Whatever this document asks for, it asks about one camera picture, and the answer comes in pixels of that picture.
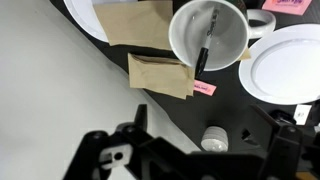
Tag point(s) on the left brown paper bag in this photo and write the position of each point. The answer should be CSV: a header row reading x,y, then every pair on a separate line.
x,y
143,23

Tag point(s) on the large white plate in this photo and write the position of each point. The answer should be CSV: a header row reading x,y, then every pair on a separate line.
x,y
284,67

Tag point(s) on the white ribbed flower vase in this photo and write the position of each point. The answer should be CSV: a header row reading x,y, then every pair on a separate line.
x,y
215,139

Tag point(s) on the white green mug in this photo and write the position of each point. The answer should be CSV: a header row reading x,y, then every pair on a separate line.
x,y
221,27

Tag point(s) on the grey black marker pen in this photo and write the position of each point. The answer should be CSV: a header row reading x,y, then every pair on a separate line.
x,y
203,55

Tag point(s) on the right brown paper bag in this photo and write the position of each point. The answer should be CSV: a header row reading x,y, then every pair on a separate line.
x,y
162,75

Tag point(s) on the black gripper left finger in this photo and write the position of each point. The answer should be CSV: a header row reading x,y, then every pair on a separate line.
x,y
141,117

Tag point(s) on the white plate at table edge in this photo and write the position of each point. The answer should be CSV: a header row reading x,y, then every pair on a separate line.
x,y
82,11

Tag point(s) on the brown paper bag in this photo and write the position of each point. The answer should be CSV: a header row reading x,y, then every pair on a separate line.
x,y
162,75
143,23

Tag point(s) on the pink sweetener packet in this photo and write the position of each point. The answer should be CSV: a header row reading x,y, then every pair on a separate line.
x,y
204,88

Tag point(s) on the yellow packet by mug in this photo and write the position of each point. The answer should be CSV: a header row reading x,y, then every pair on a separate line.
x,y
245,55

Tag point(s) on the small white label card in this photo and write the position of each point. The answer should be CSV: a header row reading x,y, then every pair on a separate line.
x,y
301,113

